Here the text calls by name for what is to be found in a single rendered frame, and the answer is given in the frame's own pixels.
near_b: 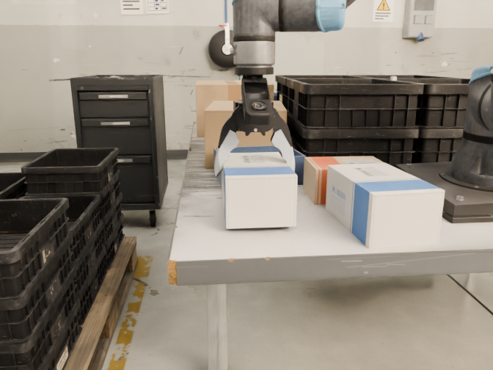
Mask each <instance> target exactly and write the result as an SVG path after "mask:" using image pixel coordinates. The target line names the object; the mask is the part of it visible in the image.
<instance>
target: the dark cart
mask: <svg viewBox="0 0 493 370"><path fill-rule="evenodd" d="M105 76H107V77H108V78H104V77H105ZM110 76H120V77H124V76H126V77H127V78H109V77H110ZM96 77H99V78H96ZM70 86H71V94H72V101H73V115H74V122H75V130H76V143H77V148H118V149H119V153H118V154H117V160H118V162H117V169H118V170H120V177H119V183H120V185H119V190H120V192H122V196H123V198H122V199H121V201H120V204H122V206H121V211H130V210H149V213H150V217H149V220H150V225H151V226H156V213H155V212H156V209H161V205H162V202H163V199H164V195H165V192H166V190H167V185H168V171H167V142H166V126H165V111H164V83H163V75H92V76H81V77H74V78H70ZM150 210H151V211H150Z"/></svg>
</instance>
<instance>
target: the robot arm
mask: <svg viewBox="0 0 493 370"><path fill-rule="evenodd" d="M355 1H356V0H233V1H232V6H233V45H234V47H235V48H230V53H231V54H235V55H234V56H233V63H234V65H237V68H235V75H242V76H243V78H242V80H241V96H242V100H233V113H232V115H231V116H230V117H229V118H228V119H227V120H226V121H225V122H224V125H223V126H222V130H221V133H220V138H219V145H218V148H217V151H216V158H215V162H214V172H215V176H216V177H217V176H218V175H219V174H220V172H221V171H222V170H223V164H224V163H225V162H226V161H227V160H228V159H229V154H230V152H231V150H233V149H235V148H236V147H237V145H238V144H239V140H238V137H237V134H236V132H237V131H243V132H245V135H246V136H249V134H250V132H260V133H261V134H262V135H263V136H265V135H266V132H267V131H270V130H271V129H272V131H273V134H272V136H271V143H272V144H273V146H274V147H276V148H278V149H279V150H280V155H281V157H282V158H283V159H284V160H285V162H286V163H288V165H289V166H290V167H291V169H292V170H293V171H294V172H295V159H294V154H293V146H292V142H291V134H290V131H289V128H288V125H287V124H286V122H285V121H284V120H283V119H282V118H281V117H280V115H279V113H278V111H277V110H276V109H275V108H274V107H273V106H274V102H272V101H271V98H270V93H269V86H268V82H267V79H266V78H263V75H273V74H274V68H273V67H272V65H274V64H275V43H276V42H275V32H330V31H339V30H341V29H342V28H343V27H344V23H345V15H346V8H347V7H349V6H350V5H351V4H352V3H354V2H355ZM448 174H449V175H450V176H451V177H452V178H455V179H456V180H458V181H462V182H464V183H468V184H473V185H477V186H486V187H493V65H488V66H480V67H477V68H476V69H474V70H473V72H472V75H471V79H470V82H469V93H468V99H467V109H466V115H465V121H464V130H463V136H462V141H461V143H460V145H459V147H458V149H457V151H456V153H455V155H454V157H453V160H452V161H451V163H450V166H449V172H448Z"/></svg>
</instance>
